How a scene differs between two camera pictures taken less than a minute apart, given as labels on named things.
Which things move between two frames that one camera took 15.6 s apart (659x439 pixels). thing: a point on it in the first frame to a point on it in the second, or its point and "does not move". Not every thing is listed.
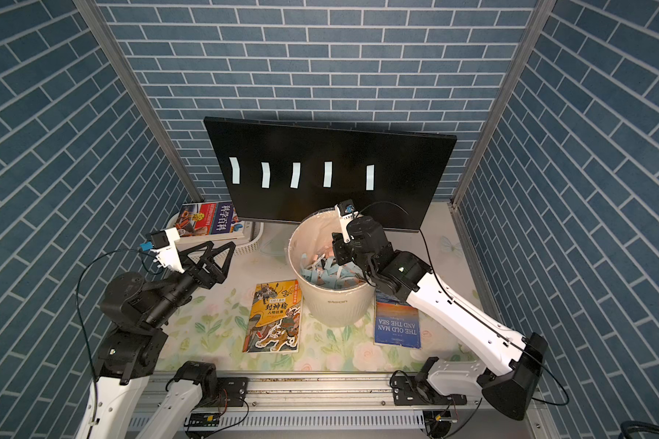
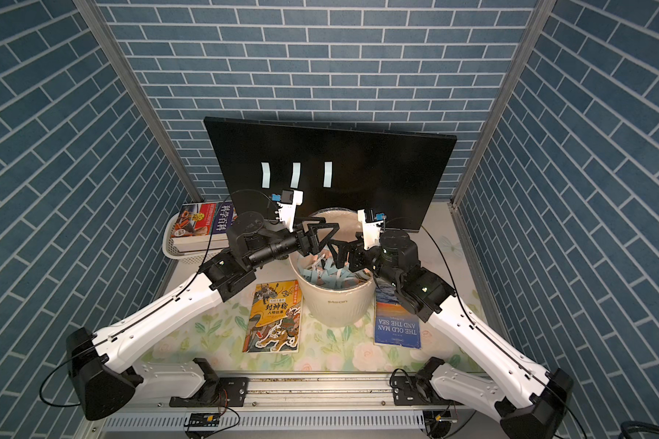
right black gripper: x=340 y=249 does not move
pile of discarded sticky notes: x=326 y=272 does not move
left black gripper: x=211 y=275 to x=303 y=241
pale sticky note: x=265 y=183 does not move
